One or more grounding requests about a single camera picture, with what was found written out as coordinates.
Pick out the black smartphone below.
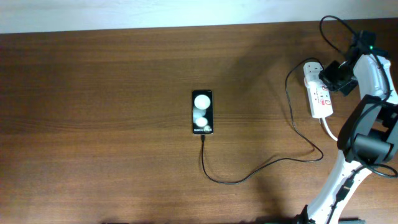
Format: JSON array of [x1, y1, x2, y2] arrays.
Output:
[[192, 90, 215, 135]]

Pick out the black USB charging cable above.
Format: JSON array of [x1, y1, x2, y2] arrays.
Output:
[[200, 57, 326, 185]]

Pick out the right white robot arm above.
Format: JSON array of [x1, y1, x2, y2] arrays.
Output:
[[294, 30, 397, 223]]

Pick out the white USB charger plug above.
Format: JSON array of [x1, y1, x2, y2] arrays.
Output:
[[304, 72, 324, 88]]

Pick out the white power strip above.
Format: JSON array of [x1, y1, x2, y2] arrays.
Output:
[[303, 62, 333, 119]]

